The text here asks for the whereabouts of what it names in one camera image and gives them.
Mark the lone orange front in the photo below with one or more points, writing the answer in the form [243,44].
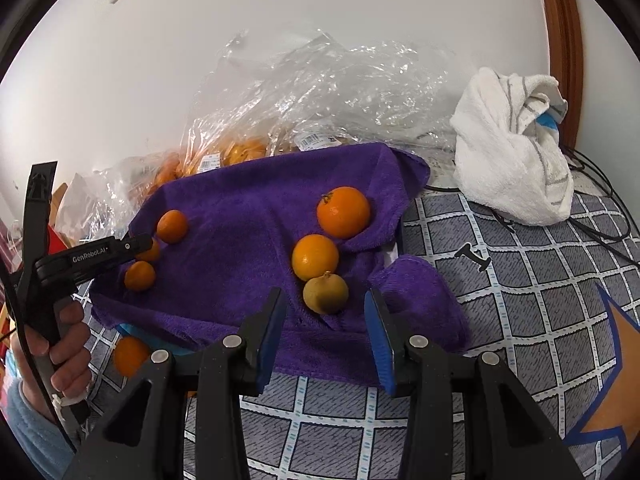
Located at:
[313,256]

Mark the white crumpled cloth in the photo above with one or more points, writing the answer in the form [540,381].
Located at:
[508,154]

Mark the bag of oranges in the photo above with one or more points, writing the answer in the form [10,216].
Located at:
[219,154]

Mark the blue denim sleeve forearm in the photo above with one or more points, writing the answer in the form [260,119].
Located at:
[39,438]

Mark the grey checked tablecloth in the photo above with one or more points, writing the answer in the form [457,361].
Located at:
[544,300]

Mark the small orange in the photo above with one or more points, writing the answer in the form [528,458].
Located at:
[172,227]

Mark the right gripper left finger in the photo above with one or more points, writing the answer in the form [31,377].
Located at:
[142,435]

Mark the brown wooden door frame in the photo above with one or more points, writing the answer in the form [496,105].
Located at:
[566,56]

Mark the orange tangerine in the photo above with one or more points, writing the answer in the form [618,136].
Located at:
[139,276]

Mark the person left hand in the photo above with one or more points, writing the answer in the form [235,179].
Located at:
[70,355]

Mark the red paper shopping bag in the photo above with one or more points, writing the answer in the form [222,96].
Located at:
[57,242]

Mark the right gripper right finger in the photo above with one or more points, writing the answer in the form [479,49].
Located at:
[506,435]

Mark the yellow brown lemon fruit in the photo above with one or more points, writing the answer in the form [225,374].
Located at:
[326,294]

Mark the purple towel on tray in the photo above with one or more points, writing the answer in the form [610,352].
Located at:
[244,222]

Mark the small clear plastic bag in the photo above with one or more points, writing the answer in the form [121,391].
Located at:
[103,203]

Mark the large clear plastic bag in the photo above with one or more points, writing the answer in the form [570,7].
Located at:
[300,89]

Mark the large orange with stem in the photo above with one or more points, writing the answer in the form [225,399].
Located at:
[343,212]

